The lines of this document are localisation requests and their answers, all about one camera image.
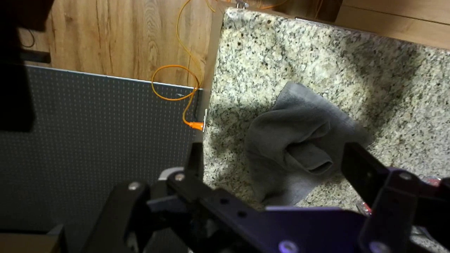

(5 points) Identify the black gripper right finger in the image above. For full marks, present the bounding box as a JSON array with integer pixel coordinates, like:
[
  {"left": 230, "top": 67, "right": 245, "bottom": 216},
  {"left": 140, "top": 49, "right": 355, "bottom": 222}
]
[{"left": 341, "top": 140, "right": 450, "bottom": 253}]

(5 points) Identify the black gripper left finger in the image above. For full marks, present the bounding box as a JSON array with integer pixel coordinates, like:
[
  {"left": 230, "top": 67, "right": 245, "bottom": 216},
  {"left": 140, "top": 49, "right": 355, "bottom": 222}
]
[{"left": 82, "top": 139, "right": 265, "bottom": 253}]

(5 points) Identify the grey fabric bag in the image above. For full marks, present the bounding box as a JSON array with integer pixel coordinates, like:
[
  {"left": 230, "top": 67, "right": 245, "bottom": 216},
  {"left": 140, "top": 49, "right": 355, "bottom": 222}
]
[{"left": 245, "top": 81, "right": 372, "bottom": 208}]

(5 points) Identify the grey perforated board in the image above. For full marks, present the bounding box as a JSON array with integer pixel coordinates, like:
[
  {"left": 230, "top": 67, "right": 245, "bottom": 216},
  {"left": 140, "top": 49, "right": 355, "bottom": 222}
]
[{"left": 0, "top": 62, "right": 206, "bottom": 236}]

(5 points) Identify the orange cable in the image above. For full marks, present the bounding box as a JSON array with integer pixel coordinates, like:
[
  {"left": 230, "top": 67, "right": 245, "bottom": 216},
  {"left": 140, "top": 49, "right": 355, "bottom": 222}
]
[{"left": 151, "top": 0, "right": 209, "bottom": 133}]

